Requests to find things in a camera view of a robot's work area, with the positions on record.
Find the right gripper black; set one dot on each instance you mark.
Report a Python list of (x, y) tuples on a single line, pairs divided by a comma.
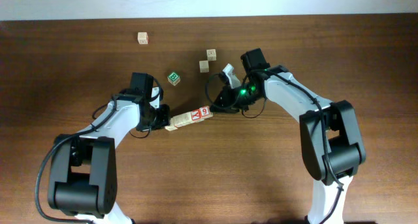
[(223, 96)]

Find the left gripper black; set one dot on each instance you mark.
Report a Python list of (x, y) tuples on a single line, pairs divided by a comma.
[(164, 121)]

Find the plain wooden block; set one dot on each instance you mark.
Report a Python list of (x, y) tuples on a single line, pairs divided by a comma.
[(142, 38), (176, 120)]

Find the blue bird picture block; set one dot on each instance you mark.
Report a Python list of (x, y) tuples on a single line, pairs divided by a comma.
[(205, 112)]

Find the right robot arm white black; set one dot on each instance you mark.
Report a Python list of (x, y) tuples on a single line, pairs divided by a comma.
[(331, 142)]

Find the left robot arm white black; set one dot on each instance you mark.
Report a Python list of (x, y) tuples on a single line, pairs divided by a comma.
[(83, 175)]

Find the green B wooden block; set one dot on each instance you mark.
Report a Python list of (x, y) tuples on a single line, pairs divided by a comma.
[(174, 78)]

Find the wooden block below upper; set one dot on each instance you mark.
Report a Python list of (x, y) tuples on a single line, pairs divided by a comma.
[(204, 66)]

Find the wooden block upper middle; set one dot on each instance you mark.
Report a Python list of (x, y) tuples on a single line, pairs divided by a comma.
[(211, 55)]

